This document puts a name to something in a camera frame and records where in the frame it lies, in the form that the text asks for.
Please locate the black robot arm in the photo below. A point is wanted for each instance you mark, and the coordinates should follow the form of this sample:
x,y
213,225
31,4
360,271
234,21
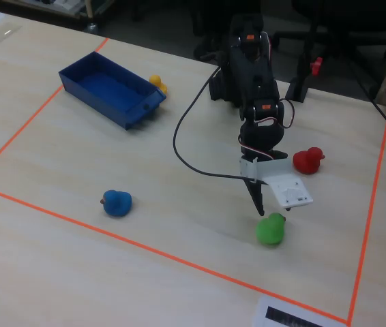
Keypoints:
x,y
251,78

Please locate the blue plastic box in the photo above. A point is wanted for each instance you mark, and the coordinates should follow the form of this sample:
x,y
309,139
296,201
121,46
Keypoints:
x,y
111,88

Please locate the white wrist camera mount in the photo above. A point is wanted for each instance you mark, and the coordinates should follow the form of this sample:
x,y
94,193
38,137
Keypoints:
x,y
288,190

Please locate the orange tape strip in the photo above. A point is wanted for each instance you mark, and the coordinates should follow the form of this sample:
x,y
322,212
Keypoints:
x,y
370,211
162,253
26,122

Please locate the red clamp knob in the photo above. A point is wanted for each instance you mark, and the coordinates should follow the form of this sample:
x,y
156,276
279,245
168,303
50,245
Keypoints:
x,y
316,66

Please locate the black office chair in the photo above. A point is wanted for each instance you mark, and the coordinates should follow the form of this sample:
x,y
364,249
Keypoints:
x,y
346,24

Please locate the red rubber duck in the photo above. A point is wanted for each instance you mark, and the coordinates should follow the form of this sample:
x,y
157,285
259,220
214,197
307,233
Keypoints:
x,y
307,160

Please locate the blue rubber duck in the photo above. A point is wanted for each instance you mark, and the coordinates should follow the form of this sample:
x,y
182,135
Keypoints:
x,y
118,202

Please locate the yellow rubber duck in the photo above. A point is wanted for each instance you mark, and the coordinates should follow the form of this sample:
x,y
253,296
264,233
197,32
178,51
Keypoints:
x,y
156,81

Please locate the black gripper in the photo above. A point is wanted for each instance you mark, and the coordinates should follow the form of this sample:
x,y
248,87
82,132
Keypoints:
x,y
255,191

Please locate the white paper label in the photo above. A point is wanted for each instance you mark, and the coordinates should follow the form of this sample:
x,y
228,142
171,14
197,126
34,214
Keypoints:
x,y
281,315

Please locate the green rubber duck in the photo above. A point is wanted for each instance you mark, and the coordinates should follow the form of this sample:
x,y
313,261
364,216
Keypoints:
x,y
269,231

